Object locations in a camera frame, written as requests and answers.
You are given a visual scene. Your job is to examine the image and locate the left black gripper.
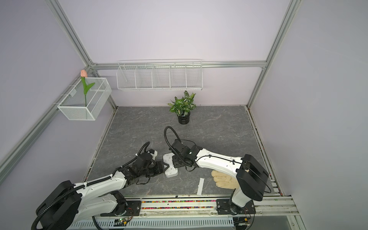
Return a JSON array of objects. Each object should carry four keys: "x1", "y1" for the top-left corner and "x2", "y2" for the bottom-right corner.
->
[{"x1": 139, "y1": 160, "x2": 170, "y2": 177}]

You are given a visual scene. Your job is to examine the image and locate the white alarm device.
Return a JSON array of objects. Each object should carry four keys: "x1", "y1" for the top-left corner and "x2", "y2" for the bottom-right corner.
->
[{"x1": 163, "y1": 153, "x2": 178, "y2": 178}]

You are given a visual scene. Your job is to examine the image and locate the white battery cover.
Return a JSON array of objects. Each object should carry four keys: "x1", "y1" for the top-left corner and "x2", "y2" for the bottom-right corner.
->
[{"x1": 196, "y1": 178, "x2": 205, "y2": 196}]

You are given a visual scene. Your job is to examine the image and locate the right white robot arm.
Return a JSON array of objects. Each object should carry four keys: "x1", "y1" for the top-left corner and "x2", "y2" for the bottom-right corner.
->
[{"x1": 163, "y1": 126, "x2": 270, "y2": 208}]

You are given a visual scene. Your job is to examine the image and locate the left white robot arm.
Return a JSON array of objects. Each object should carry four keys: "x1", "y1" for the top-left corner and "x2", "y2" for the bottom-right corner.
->
[{"x1": 31, "y1": 142, "x2": 170, "y2": 230}]

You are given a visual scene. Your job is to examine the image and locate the beige work glove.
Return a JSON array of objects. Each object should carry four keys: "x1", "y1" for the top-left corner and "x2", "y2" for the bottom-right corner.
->
[{"x1": 211, "y1": 170, "x2": 240, "y2": 190}]

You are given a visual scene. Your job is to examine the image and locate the potted green plant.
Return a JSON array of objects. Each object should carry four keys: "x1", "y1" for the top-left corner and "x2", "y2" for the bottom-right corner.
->
[{"x1": 167, "y1": 91, "x2": 196, "y2": 125}]

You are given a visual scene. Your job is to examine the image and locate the artificial pink tulip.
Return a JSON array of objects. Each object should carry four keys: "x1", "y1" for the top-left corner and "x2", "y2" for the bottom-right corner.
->
[{"x1": 80, "y1": 70, "x2": 95, "y2": 107}]

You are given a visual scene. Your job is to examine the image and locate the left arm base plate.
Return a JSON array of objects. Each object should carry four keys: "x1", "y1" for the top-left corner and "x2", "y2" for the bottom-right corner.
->
[{"x1": 100, "y1": 200, "x2": 142, "y2": 217}]

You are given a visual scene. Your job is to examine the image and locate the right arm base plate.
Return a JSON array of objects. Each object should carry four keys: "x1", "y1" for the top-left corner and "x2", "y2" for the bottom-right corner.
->
[{"x1": 216, "y1": 199, "x2": 256, "y2": 215}]

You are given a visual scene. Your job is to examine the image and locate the white cable duct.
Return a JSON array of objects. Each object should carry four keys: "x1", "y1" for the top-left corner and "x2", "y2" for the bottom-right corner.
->
[{"x1": 68, "y1": 217, "x2": 235, "y2": 230}]

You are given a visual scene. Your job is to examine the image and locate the long white wire shelf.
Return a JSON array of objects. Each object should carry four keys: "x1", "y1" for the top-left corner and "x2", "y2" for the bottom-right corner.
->
[{"x1": 116, "y1": 59, "x2": 203, "y2": 91}]

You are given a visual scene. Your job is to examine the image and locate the white wire basket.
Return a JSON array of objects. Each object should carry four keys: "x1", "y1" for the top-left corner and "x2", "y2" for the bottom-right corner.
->
[{"x1": 57, "y1": 77, "x2": 112, "y2": 121}]

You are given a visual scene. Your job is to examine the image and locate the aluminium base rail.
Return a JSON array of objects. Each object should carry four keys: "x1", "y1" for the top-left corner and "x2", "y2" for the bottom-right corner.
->
[{"x1": 126, "y1": 196, "x2": 299, "y2": 218}]

